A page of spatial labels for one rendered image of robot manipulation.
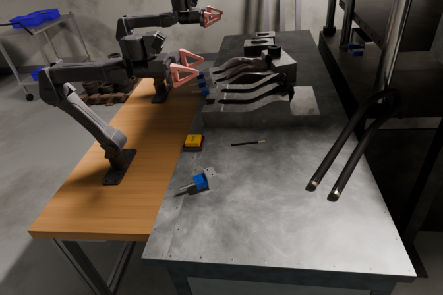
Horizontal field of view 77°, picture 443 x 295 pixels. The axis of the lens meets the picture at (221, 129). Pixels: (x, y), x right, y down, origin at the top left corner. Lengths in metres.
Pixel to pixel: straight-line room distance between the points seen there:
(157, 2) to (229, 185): 3.46
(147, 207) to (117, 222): 0.10
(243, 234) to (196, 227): 0.14
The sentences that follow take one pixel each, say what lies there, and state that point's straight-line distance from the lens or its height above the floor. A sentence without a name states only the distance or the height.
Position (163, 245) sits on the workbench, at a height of 0.80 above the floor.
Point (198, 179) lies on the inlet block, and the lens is 0.97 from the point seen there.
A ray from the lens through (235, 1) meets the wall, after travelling 3.99.
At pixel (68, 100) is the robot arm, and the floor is 1.12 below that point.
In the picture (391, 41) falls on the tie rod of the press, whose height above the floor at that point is 1.11.
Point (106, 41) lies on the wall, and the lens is 4.64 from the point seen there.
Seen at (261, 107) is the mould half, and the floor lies 0.90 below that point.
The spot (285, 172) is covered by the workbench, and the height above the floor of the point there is 0.80.
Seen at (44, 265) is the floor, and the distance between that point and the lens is 2.16.
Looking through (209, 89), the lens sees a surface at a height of 0.91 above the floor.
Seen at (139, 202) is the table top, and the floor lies 0.80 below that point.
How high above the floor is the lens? 1.51
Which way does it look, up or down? 35 degrees down
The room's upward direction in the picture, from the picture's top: 8 degrees counter-clockwise
